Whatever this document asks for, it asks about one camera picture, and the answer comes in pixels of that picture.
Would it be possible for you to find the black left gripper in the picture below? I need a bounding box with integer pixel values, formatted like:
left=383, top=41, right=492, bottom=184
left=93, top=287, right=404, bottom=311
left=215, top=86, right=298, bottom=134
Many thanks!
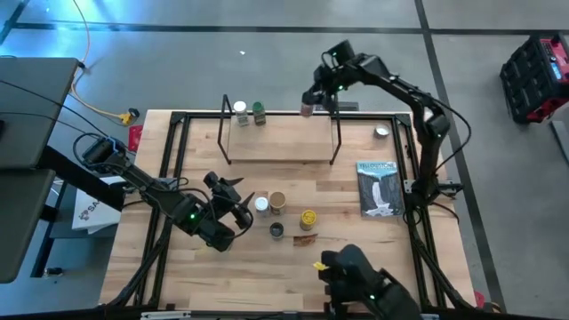
left=202, top=171, right=256, bottom=230

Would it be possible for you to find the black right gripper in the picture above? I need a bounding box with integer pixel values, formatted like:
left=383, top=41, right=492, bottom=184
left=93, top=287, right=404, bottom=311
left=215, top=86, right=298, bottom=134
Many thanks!
left=301, top=66, right=340, bottom=110

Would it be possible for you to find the white lid bagel seasoning jar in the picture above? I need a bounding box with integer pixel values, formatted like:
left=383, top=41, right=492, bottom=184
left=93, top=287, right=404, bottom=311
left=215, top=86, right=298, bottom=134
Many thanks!
left=253, top=196, right=271, bottom=219

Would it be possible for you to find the tan lid spice jar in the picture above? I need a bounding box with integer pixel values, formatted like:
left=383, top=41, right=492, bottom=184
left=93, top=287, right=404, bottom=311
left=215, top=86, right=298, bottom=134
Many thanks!
left=268, top=191, right=288, bottom=217

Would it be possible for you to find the green lid spice jar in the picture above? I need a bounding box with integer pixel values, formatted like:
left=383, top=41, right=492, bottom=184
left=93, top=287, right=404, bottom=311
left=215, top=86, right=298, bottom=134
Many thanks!
left=251, top=100, right=268, bottom=127

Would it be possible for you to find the white lid spice jar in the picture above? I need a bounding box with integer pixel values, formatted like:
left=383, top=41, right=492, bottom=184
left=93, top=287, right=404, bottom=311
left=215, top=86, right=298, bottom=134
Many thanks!
left=232, top=100, right=250, bottom=128

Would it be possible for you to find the yellow lid spice jar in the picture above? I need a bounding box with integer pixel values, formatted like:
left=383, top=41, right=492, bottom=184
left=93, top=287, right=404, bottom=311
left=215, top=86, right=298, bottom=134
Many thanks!
left=299, top=208, right=318, bottom=232

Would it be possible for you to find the orange taco seasoning packet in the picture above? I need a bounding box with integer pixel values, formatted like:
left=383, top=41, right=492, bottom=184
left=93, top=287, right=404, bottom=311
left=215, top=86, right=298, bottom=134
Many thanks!
left=293, top=233, right=319, bottom=248

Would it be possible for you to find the Yellowstone waterfall book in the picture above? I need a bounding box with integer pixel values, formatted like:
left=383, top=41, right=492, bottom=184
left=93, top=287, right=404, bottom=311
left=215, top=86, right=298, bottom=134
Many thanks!
left=355, top=160, right=406, bottom=219

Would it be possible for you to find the white printed box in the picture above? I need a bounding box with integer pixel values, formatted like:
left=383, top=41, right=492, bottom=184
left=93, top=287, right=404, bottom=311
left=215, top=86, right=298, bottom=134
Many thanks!
left=70, top=176, right=125, bottom=236

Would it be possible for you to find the black diagonal beam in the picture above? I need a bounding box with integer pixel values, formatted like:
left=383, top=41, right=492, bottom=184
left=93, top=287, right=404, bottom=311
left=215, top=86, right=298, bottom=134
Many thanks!
left=38, top=145, right=126, bottom=212

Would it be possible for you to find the black red tool box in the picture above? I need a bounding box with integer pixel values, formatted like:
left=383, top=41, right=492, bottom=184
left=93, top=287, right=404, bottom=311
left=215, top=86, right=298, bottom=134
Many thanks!
left=498, top=33, right=569, bottom=124

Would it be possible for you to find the grey desk top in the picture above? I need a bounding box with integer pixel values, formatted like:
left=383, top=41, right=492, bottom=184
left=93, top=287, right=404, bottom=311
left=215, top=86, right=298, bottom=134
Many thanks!
left=0, top=168, right=57, bottom=284
left=0, top=57, right=81, bottom=170

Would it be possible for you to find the grey panel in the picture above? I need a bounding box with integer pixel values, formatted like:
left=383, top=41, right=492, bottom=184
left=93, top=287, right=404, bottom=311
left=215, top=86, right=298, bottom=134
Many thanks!
left=549, top=118, right=569, bottom=168

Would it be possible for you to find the wooden shelf black metal frame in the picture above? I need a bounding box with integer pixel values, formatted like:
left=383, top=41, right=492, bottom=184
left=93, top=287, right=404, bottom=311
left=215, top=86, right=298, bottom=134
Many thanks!
left=216, top=92, right=344, bottom=166

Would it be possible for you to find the black metal table frame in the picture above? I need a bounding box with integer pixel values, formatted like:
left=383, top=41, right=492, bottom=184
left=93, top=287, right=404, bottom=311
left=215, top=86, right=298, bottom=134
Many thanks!
left=148, top=109, right=445, bottom=312

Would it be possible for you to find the yellow black cable plug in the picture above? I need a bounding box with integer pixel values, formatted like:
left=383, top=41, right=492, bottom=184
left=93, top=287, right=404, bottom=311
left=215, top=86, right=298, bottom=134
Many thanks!
left=118, top=108, right=140, bottom=126

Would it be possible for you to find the yellow cable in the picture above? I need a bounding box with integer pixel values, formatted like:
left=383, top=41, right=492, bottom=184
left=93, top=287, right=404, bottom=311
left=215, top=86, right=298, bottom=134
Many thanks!
left=69, top=0, right=134, bottom=125

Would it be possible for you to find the thin black cable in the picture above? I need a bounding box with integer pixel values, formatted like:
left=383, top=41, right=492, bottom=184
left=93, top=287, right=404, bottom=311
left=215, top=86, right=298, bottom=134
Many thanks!
left=0, top=79, right=137, bottom=155
left=0, top=110, right=137, bottom=156

